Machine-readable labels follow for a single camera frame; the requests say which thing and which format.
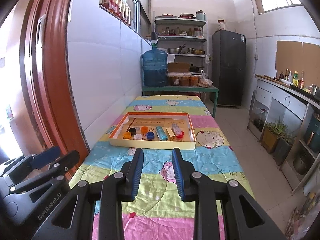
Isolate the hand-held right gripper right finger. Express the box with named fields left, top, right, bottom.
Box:
left=172, top=147, right=287, bottom=240

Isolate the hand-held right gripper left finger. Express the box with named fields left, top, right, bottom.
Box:
left=32, top=148, right=145, bottom=240

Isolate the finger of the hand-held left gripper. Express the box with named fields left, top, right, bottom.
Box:
left=10, top=150, right=80, bottom=196
left=1, top=146, right=62, bottom=180

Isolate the shallow orange-rimmed cardboard box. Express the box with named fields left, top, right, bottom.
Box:
left=108, top=112, right=197, bottom=150

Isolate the cartoon printed blanket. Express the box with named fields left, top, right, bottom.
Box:
left=69, top=95, right=254, bottom=240

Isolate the green low table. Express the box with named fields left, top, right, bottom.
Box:
left=142, top=85, right=219, bottom=118

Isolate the plastic bag of bread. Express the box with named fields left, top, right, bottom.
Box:
left=198, top=70, right=213, bottom=87

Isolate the glass jug with dark liquid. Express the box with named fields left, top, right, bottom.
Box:
left=254, top=109, right=267, bottom=132

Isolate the potted green plant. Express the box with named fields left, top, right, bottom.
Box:
left=261, top=120, right=287, bottom=153
left=274, top=133, right=297, bottom=166

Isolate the brown cardboard box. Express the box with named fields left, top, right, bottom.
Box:
left=167, top=62, right=190, bottom=73

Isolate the blue water jug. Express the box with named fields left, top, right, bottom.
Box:
left=142, top=47, right=168, bottom=87

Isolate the dark grey refrigerator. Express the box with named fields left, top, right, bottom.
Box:
left=212, top=29, right=246, bottom=107

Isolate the metal door lock plate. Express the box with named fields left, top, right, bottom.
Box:
left=35, top=14, right=47, bottom=52

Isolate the dark cooking pot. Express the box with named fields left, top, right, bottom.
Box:
left=293, top=152, right=313, bottom=176

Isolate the grey kitchen counter cabinet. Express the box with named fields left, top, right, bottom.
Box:
left=249, top=74, right=320, bottom=193

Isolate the pale green shelf rack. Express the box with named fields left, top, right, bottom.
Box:
left=154, top=16, right=209, bottom=80

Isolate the dark green appliance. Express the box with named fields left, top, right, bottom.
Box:
left=304, top=114, right=320, bottom=148

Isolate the row of condiment bottles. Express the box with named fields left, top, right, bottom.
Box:
left=279, top=69, right=305, bottom=89

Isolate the row of red pickle jars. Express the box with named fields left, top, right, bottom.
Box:
left=100, top=0, right=133, bottom=26

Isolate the red-brown wooden door frame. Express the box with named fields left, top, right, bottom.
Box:
left=19, top=0, right=90, bottom=155

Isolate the cardboard wall sheet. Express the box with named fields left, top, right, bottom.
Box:
left=276, top=41, right=304, bottom=72
left=303, top=42, right=320, bottom=73

